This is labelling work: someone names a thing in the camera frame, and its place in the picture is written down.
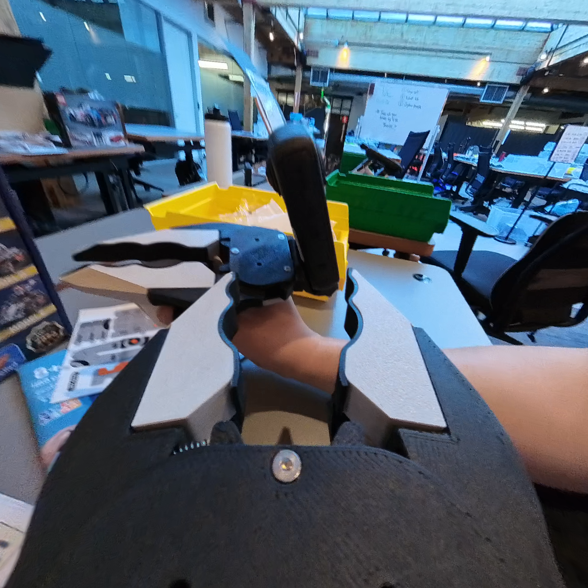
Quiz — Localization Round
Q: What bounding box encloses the open instruction booklet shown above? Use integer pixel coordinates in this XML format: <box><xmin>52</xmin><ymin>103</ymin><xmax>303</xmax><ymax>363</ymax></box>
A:
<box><xmin>0</xmin><ymin>494</ymin><xmax>35</xmax><ymax>575</ymax></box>

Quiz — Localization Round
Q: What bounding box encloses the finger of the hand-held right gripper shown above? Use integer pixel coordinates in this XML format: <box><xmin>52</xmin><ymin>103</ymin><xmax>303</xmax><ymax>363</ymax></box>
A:
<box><xmin>59</xmin><ymin>261</ymin><xmax>217</xmax><ymax>301</ymax></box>
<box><xmin>73</xmin><ymin>227</ymin><xmax>222</xmax><ymax>267</ymax></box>

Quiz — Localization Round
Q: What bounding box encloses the person's right hand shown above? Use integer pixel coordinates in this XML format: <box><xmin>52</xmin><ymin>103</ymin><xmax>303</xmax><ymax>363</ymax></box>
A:
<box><xmin>232</xmin><ymin>296</ymin><xmax>315</xmax><ymax>370</ymax></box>

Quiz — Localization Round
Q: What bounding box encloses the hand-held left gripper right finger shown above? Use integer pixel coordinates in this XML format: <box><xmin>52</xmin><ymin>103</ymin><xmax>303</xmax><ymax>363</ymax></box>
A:
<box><xmin>332</xmin><ymin>268</ymin><xmax>448</xmax><ymax>450</ymax></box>

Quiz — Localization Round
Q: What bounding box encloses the whiteboard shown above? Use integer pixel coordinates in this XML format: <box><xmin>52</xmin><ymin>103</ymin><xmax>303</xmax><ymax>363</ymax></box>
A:
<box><xmin>358</xmin><ymin>82</ymin><xmax>450</xmax><ymax>148</ymax></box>

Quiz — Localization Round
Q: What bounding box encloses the white water bottle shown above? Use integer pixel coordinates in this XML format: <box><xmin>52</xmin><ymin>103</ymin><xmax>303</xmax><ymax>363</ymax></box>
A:
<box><xmin>204</xmin><ymin>108</ymin><xmax>233</xmax><ymax>189</ymax></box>

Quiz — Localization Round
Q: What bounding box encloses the white sticker sheet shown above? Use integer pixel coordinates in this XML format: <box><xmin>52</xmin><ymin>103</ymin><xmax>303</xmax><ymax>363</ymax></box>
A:
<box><xmin>51</xmin><ymin>303</ymin><xmax>161</xmax><ymax>405</ymax></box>

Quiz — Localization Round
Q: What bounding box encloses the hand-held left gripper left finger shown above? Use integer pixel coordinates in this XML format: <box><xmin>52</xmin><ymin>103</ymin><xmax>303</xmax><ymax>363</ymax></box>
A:
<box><xmin>131</xmin><ymin>272</ymin><xmax>244</xmax><ymax>445</ymax></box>

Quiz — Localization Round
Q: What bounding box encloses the green plastic bin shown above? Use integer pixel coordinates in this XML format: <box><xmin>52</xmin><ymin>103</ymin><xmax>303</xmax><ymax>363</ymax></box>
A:
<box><xmin>326</xmin><ymin>170</ymin><xmax>452</xmax><ymax>242</ymax></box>

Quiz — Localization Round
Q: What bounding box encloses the person's right forearm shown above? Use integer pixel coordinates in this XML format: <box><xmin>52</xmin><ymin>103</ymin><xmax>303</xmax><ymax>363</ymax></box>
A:
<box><xmin>294</xmin><ymin>322</ymin><xmax>588</xmax><ymax>494</ymax></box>

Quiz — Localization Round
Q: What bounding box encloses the black office chair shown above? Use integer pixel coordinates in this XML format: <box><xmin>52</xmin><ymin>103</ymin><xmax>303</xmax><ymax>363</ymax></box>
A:
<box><xmin>423</xmin><ymin>211</ymin><xmax>588</xmax><ymax>345</ymax></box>

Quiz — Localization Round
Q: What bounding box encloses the robot kit box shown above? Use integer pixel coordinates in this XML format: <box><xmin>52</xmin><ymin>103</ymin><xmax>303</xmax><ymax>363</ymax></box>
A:
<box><xmin>0</xmin><ymin>170</ymin><xmax>72</xmax><ymax>382</ymax></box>

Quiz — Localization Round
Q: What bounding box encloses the yellow plastic bin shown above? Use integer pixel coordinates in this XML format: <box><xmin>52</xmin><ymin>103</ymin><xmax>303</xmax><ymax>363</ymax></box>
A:
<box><xmin>145</xmin><ymin>181</ymin><xmax>350</xmax><ymax>301</ymax></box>

